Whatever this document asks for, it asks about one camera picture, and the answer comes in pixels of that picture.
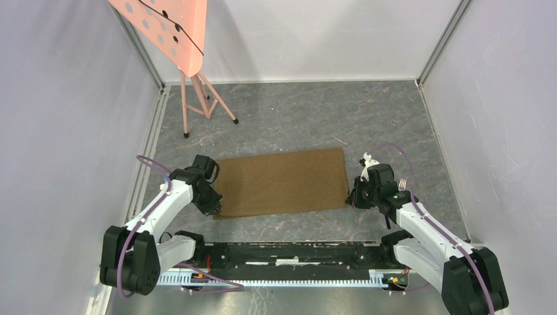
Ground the brown cloth napkin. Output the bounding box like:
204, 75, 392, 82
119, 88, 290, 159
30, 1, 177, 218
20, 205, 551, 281
214, 147, 349, 219

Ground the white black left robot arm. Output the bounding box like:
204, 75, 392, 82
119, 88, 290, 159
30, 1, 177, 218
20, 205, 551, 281
99, 155, 222, 299

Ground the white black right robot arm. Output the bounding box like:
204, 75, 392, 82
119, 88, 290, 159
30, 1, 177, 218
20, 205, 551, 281
346, 158, 510, 314

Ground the silver fork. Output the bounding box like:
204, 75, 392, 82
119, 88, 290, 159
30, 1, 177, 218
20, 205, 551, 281
398, 178, 407, 191

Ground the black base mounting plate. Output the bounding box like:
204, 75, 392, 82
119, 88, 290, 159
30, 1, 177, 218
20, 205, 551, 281
187, 241, 407, 281

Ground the pink music stand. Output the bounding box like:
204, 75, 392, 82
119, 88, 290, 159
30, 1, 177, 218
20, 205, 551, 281
108, 0, 239, 138

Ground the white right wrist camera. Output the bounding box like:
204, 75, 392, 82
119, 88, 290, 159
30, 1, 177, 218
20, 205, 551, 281
359, 152, 380, 182

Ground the aluminium frame rail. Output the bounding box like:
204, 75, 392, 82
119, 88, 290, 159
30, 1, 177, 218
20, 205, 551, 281
112, 8, 169, 223

